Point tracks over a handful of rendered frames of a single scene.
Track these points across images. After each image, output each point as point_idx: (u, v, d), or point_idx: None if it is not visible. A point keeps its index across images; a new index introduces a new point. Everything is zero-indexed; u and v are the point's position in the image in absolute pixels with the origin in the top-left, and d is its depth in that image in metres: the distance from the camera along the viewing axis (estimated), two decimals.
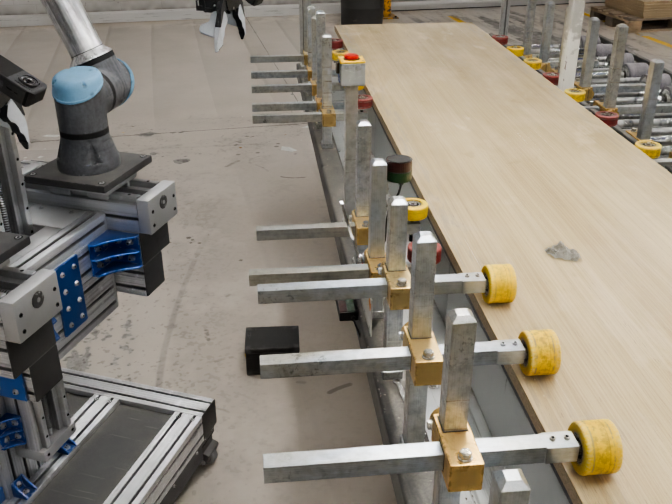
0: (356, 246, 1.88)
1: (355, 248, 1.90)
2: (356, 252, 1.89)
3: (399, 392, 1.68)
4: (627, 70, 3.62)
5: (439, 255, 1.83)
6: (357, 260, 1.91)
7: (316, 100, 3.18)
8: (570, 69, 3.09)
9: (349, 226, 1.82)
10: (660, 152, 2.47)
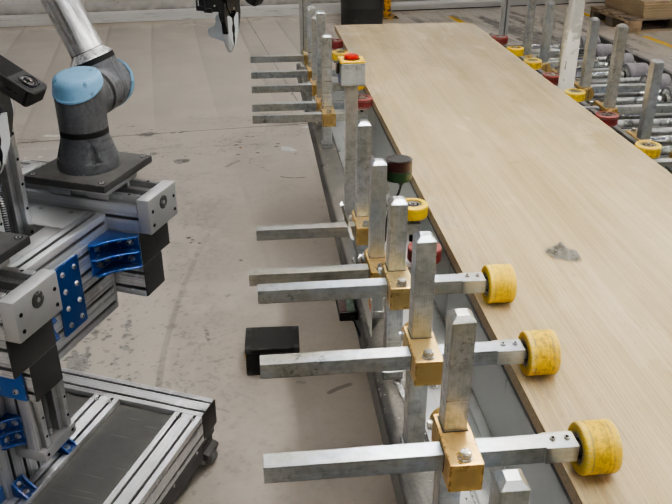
0: (356, 246, 1.88)
1: (355, 249, 1.90)
2: (356, 252, 1.89)
3: (399, 392, 1.68)
4: (627, 70, 3.62)
5: (439, 255, 1.83)
6: (357, 260, 1.91)
7: (316, 100, 3.18)
8: (570, 69, 3.09)
9: (349, 227, 1.82)
10: (660, 152, 2.47)
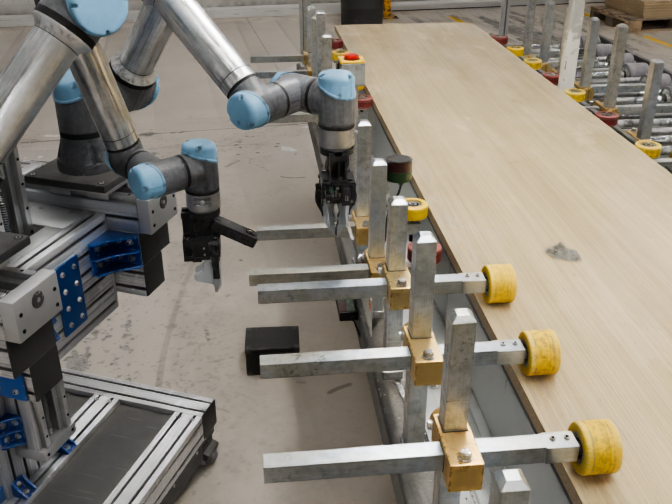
0: (356, 246, 1.88)
1: (355, 249, 1.90)
2: (356, 252, 1.89)
3: (399, 392, 1.68)
4: (627, 70, 3.62)
5: (439, 255, 1.83)
6: (357, 260, 1.91)
7: None
8: (570, 69, 3.09)
9: (349, 227, 1.82)
10: (660, 152, 2.47)
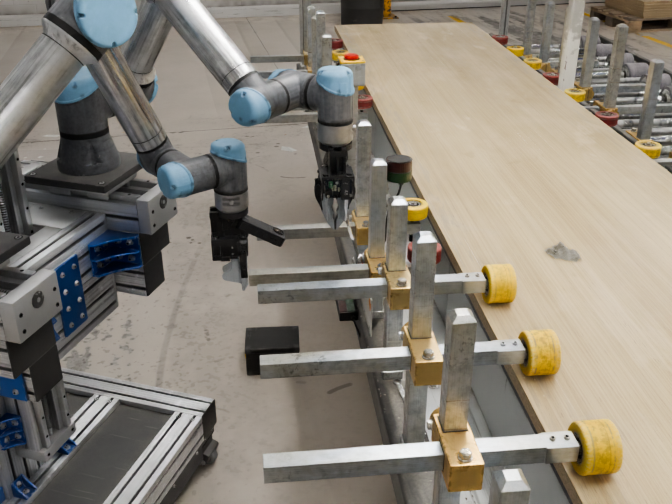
0: (356, 246, 1.88)
1: (355, 249, 1.90)
2: (356, 252, 1.89)
3: (399, 392, 1.68)
4: (627, 70, 3.62)
5: (439, 255, 1.83)
6: (357, 260, 1.91)
7: None
8: (570, 69, 3.09)
9: (349, 227, 1.82)
10: (660, 152, 2.47)
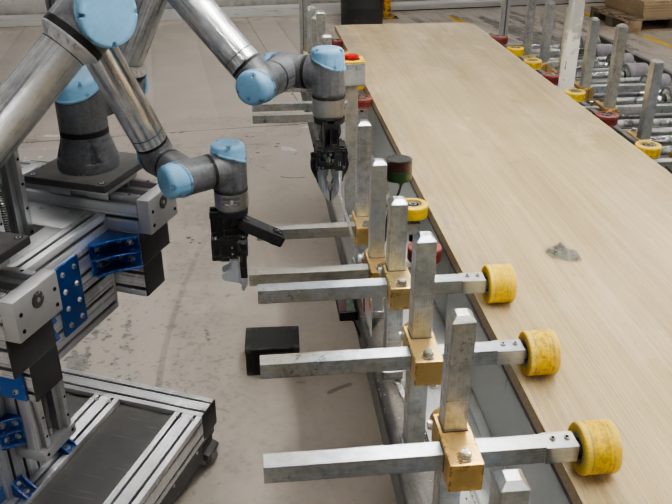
0: (355, 239, 1.91)
1: (354, 246, 1.92)
2: (355, 247, 1.91)
3: (399, 392, 1.68)
4: (627, 70, 3.62)
5: (439, 255, 1.83)
6: (357, 258, 1.91)
7: None
8: (570, 69, 3.09)
9: (345, 210, 1.89)
10: (660, 152, 2.47)
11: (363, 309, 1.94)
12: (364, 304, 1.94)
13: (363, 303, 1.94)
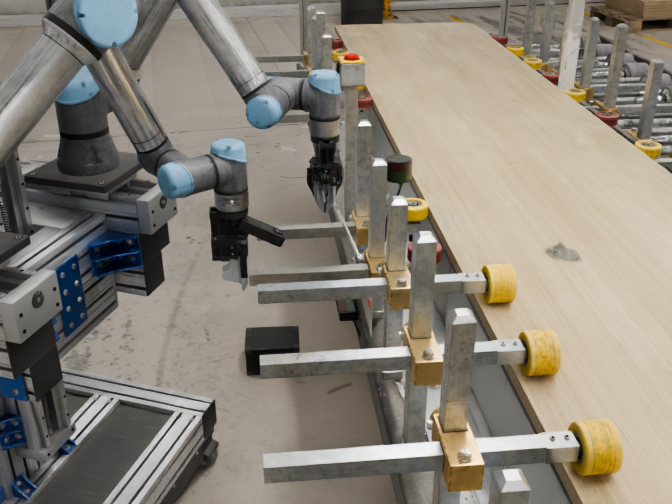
0: (353, 241, 1.94)
1: (353, 249, 1.94)
2: (354, 247, 1.93)
3: (399, 392, 1.68)
4: (627, 70, 3.62)
5: (439, 255, 1.83)
6: (357, 256, 1.91)
7: None
8: (570, 69, 3.09)
9: (342, 218, 1.98)
10: (660, 152, 2.47)
11: (368, 304, 1.85)
12: (368, 298, 1.86)
13: (367, 297, 1.86)
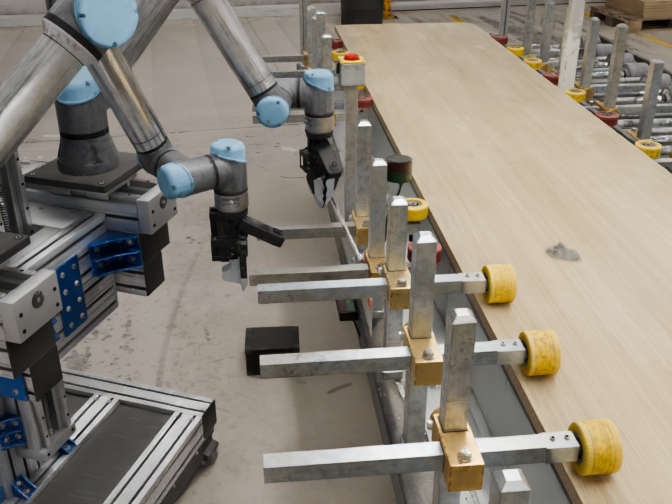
0: (353, 241, 1.94)
1: (353, 249, 1.94)
2: (354, 247, 1.93)
3: (399, 392, 1.68)
4: (627, 70, 3.62)
5: (439, 255, 1.83)
6: (357, 256, 1.91)
7: None
8: (570, 69, 3.09)
9: (342, 218, 1.98)
10: (660, 152, 2.47)
11: (368, 304, 1.85)
12: (368, 297, 1.85)
13: (367, 297, 1.86)
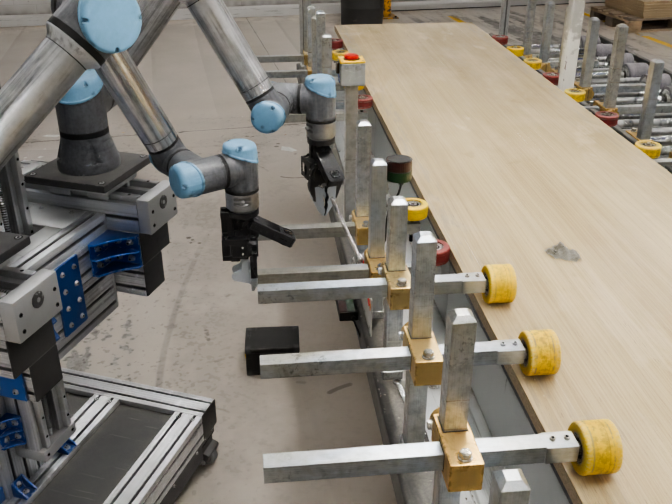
0: (353, 241, 1.94)
1: (353, 249, 1.94)
2: (354, 247, 1.93)
3: (399, 392, 1.68)
4: (627, 70, 3.62)
5: (448, 255, 1.83)
6: (357, 256, 1.91)
7: None
8: (570, 69, 3.09)
9: (342, 218, 1.98)
10: (660, 152, 2.47)
11: (368, 304, 1.85)
12: (368, 297, 1.85)
13: (367, 297, 1.86)
